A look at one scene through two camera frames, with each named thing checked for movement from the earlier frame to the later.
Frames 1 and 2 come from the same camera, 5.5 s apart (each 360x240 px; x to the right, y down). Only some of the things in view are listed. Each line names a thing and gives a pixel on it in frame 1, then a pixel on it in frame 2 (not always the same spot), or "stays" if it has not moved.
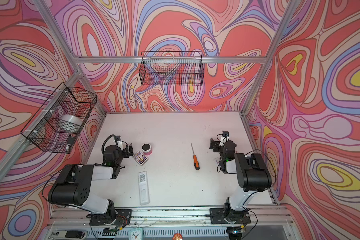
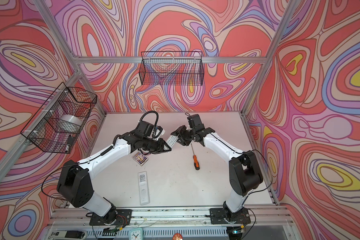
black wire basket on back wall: x=172 y=68 stays
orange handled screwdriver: x=196 y=163 stays
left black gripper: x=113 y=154 to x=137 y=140
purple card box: x=140 y=158 stays
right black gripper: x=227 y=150 to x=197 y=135
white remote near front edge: x=144 y=196 stays
